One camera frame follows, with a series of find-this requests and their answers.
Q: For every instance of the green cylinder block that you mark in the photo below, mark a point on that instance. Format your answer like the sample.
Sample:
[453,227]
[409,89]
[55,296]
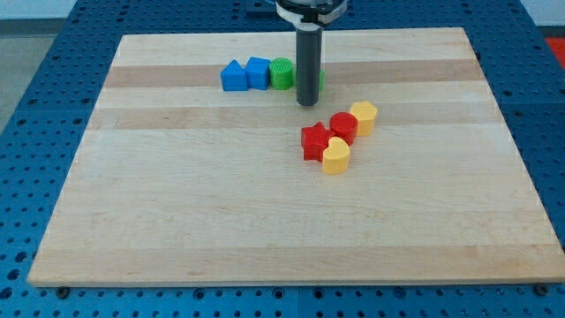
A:
[281,73]

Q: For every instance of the blue cube block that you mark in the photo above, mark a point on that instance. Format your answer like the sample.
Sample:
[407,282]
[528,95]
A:
[257,73]

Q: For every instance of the green star block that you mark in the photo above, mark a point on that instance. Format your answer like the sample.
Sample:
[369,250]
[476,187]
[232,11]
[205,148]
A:
[321,80]

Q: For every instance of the red star block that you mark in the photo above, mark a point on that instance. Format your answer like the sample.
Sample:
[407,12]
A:
[314,140]

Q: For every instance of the red cylinder block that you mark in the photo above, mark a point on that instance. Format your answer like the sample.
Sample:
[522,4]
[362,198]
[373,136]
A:
[344,125]

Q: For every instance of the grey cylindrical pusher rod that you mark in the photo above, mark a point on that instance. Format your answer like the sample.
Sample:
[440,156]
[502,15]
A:
[308,58]

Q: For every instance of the light wooden board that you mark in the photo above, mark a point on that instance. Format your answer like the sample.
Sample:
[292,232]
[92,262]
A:
[178,183]

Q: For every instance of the blue pentagon house block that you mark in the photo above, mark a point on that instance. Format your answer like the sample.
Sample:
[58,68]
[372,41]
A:
[233,77]

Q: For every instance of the yellow hexagon block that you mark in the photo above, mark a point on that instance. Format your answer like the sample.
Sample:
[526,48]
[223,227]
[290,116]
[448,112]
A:
[365,113]

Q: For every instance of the yellow heart block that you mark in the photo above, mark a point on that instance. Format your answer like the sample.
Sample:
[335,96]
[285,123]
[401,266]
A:
[336,157]

